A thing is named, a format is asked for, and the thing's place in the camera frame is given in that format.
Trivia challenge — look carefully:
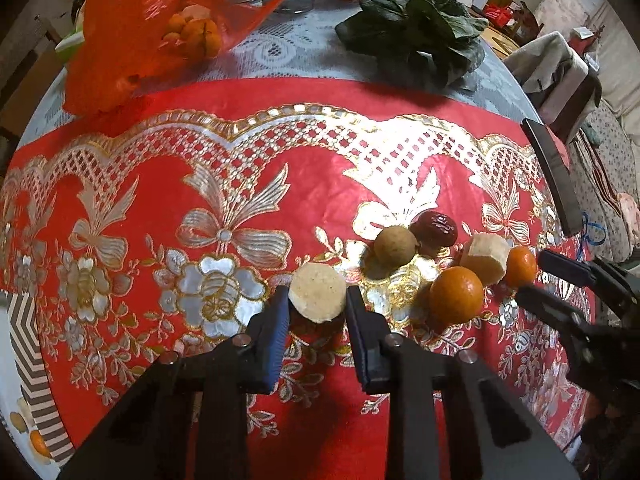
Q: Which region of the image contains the red jujube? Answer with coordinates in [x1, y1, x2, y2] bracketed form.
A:
[409, 210, 458, 248]

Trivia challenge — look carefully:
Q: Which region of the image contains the orange plastic bag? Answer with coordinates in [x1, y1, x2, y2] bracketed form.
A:
[63, 0, 277, 116]

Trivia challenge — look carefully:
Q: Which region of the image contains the striped white tray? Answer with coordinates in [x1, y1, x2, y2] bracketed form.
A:
[1, 290, 75, 479]

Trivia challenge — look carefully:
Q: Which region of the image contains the brown longan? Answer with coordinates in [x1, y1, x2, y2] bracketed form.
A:
[10, 412, 28, 434]

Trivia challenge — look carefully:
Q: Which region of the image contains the red floral table mat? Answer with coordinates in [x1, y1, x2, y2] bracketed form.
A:
[0, 77, 601, 480]

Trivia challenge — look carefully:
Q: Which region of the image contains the grey lace tablecloth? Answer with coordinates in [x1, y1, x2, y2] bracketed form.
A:
[18, 0, 539, 150]

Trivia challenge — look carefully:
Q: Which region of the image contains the pale sugarcane chunk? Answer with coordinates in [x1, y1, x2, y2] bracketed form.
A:
[288, 262, 347, 324]

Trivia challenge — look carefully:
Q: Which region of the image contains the green white tissue pack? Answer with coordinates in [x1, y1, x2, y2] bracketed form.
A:
[54, 6, 85, 64]

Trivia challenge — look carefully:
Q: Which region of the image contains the green leafy vegetable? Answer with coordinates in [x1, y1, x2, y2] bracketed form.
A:
[335, 0, 488, 88]

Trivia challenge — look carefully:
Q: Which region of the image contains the small orange tangerine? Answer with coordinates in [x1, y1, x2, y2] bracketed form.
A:
[29, 429, 52, 460]

